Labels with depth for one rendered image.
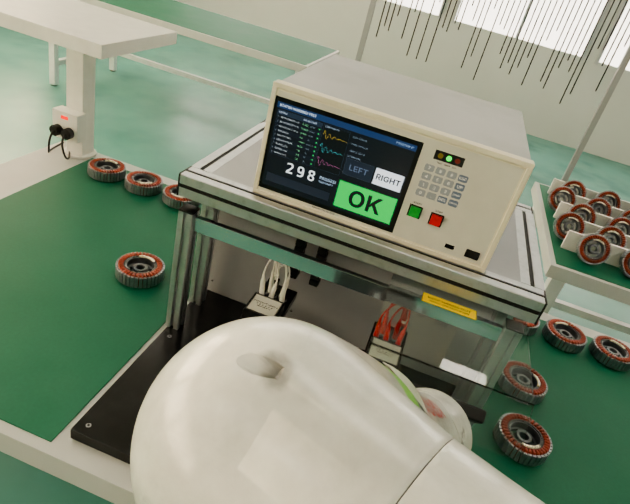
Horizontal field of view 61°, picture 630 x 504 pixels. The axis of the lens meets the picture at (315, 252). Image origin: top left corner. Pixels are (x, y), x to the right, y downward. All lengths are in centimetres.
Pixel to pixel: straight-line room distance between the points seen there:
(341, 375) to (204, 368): 6
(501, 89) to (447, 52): 80
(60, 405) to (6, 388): 10
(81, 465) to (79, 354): 25
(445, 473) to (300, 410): 6
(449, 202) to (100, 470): 71
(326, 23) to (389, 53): 89
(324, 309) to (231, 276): 23
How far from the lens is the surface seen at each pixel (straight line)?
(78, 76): 184
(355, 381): 23
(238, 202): 99
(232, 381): 22
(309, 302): 122
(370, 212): 95
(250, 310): 102
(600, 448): 138
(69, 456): 100
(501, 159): 89
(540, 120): 734
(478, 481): 22
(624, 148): 757
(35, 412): 107
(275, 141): 95
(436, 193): 92
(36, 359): 116
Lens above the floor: 155
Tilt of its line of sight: 30 degrees down
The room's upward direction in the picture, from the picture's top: 15 degrees clockwise
